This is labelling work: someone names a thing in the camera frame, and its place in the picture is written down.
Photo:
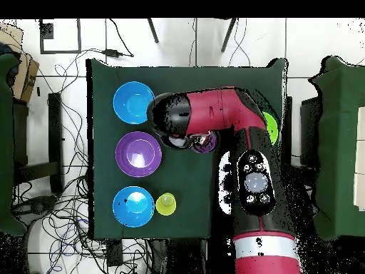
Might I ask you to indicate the grey base with black knob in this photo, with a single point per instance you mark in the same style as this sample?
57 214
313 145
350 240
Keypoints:
37 204

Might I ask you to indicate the blue plastic bowl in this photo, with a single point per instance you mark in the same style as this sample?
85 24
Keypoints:
128 105
134 214

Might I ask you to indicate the dark green tablecloth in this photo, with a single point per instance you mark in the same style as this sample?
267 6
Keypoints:
5 142
336 142
182 182

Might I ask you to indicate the black power adapter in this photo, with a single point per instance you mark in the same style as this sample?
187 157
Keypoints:
111 52

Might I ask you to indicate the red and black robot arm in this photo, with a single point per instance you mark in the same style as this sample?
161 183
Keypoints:
222 111

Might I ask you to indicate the cardboard box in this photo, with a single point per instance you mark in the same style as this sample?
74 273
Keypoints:
27 80

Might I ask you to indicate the black floor box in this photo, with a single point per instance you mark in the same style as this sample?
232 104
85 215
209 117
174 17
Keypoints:
114 252

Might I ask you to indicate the black metal frame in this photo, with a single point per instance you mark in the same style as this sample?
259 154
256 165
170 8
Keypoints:
309 128
55 142

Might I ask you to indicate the yellow plastic cup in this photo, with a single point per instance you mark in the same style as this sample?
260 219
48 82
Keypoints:
166 207

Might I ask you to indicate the purple plastic bowl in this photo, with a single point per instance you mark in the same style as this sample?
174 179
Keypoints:
128 154

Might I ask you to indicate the black stand leg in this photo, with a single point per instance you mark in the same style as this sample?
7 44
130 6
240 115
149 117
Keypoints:
228 35
153 31

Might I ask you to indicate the green plastic bowl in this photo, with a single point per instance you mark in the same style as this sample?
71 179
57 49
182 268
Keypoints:
271 127

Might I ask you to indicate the purple plastic cup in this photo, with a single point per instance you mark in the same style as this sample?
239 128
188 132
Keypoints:
206 145

